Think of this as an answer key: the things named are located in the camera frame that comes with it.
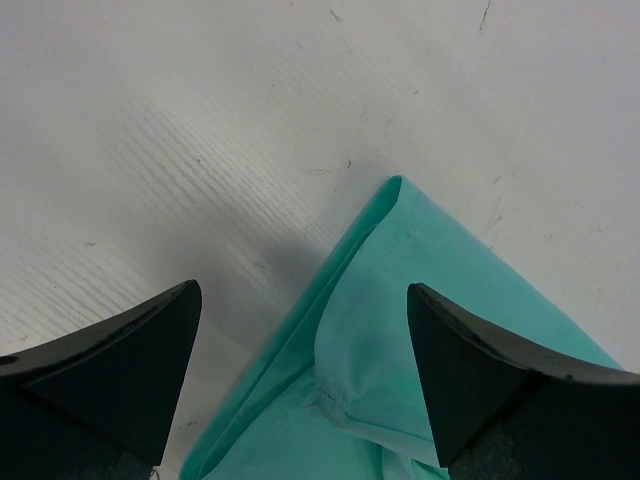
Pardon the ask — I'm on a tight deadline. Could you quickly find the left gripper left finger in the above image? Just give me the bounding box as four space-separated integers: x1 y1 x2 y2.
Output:
1 280 202 479

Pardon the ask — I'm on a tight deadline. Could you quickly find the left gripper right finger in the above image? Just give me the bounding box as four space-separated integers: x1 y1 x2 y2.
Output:
407 284 639 479

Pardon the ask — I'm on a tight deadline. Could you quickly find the teal t-shirt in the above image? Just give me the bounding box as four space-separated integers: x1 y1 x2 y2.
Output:
180 176 613 479

